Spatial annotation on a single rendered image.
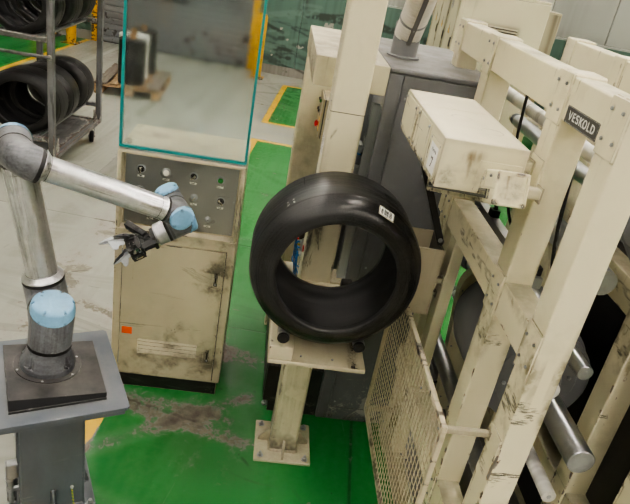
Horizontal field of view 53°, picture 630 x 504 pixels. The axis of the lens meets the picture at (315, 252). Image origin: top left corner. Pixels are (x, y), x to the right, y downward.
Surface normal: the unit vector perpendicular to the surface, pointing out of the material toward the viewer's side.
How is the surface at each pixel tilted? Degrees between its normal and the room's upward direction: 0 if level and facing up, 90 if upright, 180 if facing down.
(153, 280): 90
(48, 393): 5
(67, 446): 90
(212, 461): 0
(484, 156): 90
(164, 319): 89
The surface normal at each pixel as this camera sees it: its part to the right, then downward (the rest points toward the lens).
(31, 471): 0.43, 0.47
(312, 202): -0.19, -0.33
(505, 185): 0.08, 0.15
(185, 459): 0.17, -0.88
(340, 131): 0.03, 0.45
